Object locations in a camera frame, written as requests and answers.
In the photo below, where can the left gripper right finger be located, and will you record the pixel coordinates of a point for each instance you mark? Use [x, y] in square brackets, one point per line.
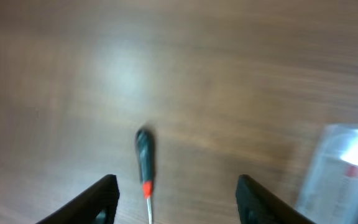
[257, 205]

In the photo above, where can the clear plastic container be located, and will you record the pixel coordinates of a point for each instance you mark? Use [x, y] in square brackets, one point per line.
[330, 190]

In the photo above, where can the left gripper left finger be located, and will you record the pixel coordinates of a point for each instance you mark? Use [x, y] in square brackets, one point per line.
[97, 204]

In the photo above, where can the black red-collar screwdriver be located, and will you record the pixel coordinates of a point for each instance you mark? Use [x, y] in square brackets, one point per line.
[145, 147]

